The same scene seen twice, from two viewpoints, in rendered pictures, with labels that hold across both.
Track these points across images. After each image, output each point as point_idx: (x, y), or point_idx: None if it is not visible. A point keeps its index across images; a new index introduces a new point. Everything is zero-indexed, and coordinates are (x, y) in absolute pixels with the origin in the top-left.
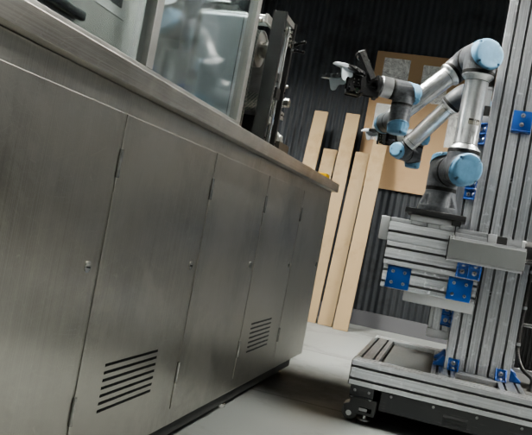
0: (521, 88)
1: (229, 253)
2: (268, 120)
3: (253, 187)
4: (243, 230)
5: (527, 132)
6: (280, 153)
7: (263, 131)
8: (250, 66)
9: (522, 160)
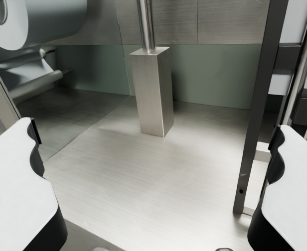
0: None
1: (65, 249)
2: (250, 167)
3: (68, 229)
4: (76, 250)
5: None
6: (78, 229)
7: (237, 181)
8: None
9: None
